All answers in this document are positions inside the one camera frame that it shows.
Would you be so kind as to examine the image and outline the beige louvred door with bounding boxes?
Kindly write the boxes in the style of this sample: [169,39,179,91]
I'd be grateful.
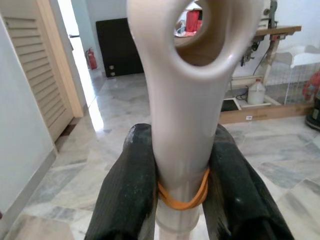
[0,0,76,144]

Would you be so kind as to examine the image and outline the white sewing machine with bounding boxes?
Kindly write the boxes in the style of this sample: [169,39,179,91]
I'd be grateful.
[257,0,280,29]

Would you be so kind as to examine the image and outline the black round appliance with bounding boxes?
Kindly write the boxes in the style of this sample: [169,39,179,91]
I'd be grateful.
[304,96,320,132]

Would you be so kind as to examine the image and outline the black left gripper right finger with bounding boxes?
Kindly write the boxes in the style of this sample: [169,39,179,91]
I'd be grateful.
[201,124,295,240]

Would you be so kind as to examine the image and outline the red fire extinguisher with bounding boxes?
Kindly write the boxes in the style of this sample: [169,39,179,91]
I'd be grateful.
[85,47,98,71]

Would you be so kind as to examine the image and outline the black flat panel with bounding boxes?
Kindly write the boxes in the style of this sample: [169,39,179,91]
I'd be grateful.
[95,17,146,78]

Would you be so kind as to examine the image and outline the wooden sewing machine table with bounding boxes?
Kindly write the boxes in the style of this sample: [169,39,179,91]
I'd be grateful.
[223,24,303,111]

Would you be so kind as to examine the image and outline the white jug with red cap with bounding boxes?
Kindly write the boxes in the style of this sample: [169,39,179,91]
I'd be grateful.
[247,78,266,105]

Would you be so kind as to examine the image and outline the white wire fence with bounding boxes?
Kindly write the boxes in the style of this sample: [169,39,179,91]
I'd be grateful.
[264,53,320,106]

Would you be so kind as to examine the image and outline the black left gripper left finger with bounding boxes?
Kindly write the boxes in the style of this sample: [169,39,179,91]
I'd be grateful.
[84,123,159,240]

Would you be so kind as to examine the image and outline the long brown cardboard box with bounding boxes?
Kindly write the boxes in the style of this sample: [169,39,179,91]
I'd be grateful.
[219,102,315,125]

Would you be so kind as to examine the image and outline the white cloth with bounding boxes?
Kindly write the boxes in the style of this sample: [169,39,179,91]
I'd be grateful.
[290,44,320,69]

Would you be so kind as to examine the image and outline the red mesh bag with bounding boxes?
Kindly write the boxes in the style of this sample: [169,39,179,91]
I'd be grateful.
[301,74,320,101]

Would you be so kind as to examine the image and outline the beige plastic handle with hole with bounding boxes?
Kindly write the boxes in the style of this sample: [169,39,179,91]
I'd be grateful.
[126,0,262,240]

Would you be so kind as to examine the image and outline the orange rubber band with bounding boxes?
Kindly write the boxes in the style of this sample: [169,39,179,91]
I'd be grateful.
[157,168,211,211]

